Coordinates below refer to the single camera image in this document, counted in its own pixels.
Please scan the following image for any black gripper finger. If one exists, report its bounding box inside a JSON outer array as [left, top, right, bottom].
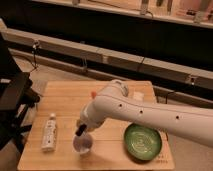
[[75, 124, 87, 136]]

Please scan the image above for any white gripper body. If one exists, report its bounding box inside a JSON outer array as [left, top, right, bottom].
[[79, 107, 105, 132]]

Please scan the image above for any white eraser block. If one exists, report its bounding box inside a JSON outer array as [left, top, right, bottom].
[[133, 92, 144, 101]]

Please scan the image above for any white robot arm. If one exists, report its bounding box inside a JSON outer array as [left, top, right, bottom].
[[76, 79, 213, 147]]

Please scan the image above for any green ceramic plate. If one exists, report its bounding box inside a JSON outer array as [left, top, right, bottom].
[[124, 123, 162, 161]]

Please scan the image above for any orange carrot toy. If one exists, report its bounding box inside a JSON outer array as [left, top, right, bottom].
[[91, 91, 97, 99]]

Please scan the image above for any white tube bottle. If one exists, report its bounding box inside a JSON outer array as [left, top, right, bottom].
[[41, 113, 57, 152]]

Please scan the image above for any black chair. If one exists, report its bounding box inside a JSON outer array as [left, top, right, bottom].
[[0, 33, 40, 153]]

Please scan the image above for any black cable left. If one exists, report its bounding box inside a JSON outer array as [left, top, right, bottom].
[[21, 40, 40, 74]]

